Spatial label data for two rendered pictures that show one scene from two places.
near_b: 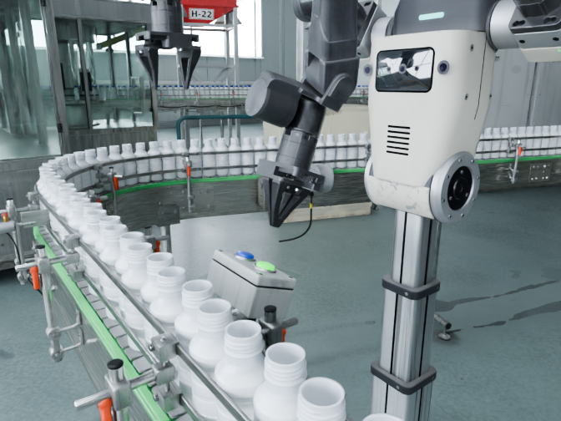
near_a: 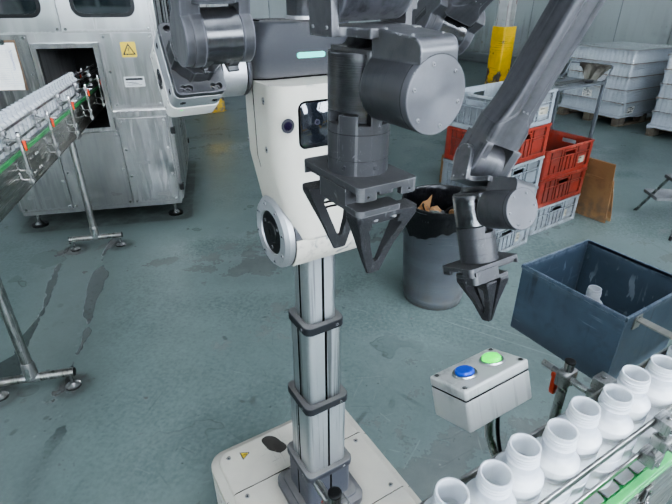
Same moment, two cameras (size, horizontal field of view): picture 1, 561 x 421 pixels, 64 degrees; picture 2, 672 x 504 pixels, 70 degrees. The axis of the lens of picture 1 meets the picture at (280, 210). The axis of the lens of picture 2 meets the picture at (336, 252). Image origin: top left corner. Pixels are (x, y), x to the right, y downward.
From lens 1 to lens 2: 111 cm
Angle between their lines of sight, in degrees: 78
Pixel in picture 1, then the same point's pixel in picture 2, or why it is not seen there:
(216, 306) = (652, 365)
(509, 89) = not seen: outside the picture
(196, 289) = (624, 381)
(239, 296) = (517, 393)
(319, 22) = (528, 119)
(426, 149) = not seen: hidden behind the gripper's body
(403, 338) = (335, 361)
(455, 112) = not seen: hidden behind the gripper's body
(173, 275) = (604, 399)
